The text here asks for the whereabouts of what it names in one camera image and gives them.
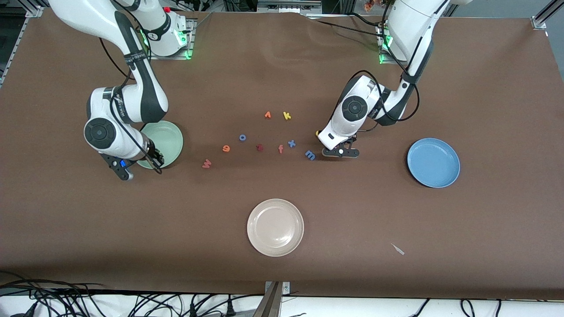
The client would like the green plate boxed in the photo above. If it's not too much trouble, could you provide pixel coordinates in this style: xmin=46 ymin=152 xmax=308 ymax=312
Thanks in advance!
xmin=136 ymin=120 xmax=184 ymax=170

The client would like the black cable tangle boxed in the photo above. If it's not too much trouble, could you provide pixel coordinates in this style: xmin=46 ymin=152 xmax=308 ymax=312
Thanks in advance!
xmin=0 ymin=273 xmax=265 ymax=317

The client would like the black cable on table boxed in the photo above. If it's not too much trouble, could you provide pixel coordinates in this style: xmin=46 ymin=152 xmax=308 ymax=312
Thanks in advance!
xmin=308 ymin=13 xmax=388 ymax=38

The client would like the brown table cover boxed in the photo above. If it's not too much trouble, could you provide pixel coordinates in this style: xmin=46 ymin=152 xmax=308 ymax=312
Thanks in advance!
xmin=0 ymin=8 xmax=564 ymax=300

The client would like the beige plate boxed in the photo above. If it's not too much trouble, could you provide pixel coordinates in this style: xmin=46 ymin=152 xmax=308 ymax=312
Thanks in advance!
xmin=247 ymin=199 xmax=304 ymax=257

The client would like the aluminium profile rail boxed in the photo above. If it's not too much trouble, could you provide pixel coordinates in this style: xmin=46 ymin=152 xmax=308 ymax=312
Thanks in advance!
xmin=531 ymin=0 xmax=564 ymax=30
xmin=0 ymin=5 xmax=47 ymax=88

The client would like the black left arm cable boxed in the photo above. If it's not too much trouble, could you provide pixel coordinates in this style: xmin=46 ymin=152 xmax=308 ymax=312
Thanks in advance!
xmin=339 ymin=2 xmax=421 ymax=125

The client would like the grey metal frame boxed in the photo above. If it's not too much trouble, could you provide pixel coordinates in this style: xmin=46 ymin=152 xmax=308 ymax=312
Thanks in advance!
xmin=257 ymin=0 xmax=323 ymax=15

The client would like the grey metal beam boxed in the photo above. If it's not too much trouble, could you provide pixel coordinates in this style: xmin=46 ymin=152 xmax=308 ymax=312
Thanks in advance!
xmin=252 ymin=282 xmax=282 ymax=317

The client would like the blue plate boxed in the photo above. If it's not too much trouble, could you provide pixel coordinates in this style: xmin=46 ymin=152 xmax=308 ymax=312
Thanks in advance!
xmin=407 ymin=138 xmax=461 ymax=188

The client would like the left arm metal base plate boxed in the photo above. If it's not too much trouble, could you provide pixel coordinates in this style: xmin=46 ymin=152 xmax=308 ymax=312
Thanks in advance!
xmin=379 ymin=24 xmax=426 ymax=66

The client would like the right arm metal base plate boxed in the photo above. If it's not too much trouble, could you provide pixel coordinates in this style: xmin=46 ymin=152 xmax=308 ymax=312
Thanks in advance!
xmin=147 ymin=18 xmax=195 ymax=60

